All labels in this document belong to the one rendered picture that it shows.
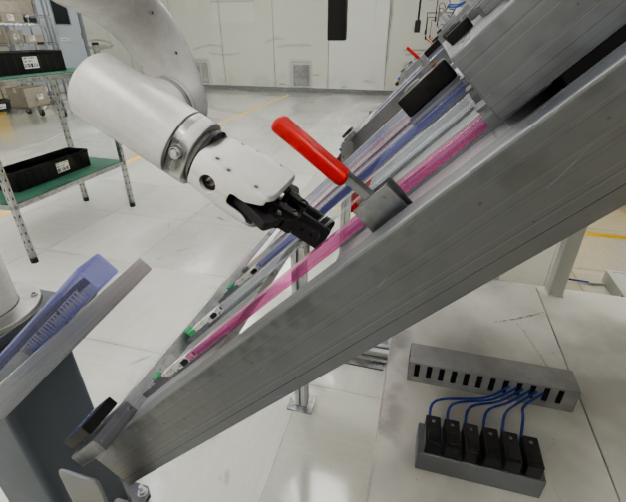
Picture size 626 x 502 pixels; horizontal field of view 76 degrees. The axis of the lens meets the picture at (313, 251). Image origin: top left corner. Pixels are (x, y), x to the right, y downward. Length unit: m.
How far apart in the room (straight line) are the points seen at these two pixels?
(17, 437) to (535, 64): 0.97
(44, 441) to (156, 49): 0.78
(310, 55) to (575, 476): 9.05
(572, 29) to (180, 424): 0.43
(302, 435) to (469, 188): 1.27
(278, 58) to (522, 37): 9.37
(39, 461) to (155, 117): 0.77
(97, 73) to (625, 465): 0.84
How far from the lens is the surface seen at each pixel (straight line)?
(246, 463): 1.39
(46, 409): 1.01
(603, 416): 0.82
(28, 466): 1.07
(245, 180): 0.45
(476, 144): 0.31
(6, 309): 0.91
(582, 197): 0.24
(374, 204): 0.27
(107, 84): 0.52
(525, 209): 0.24
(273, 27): 9.61
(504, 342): 0.89
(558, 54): 0.26
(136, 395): 0.61
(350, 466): 1.38
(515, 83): 0.26
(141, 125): 0.50
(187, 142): 0.48
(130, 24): 0.59
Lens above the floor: 1.15
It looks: 29 degrees down
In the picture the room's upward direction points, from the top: straight up
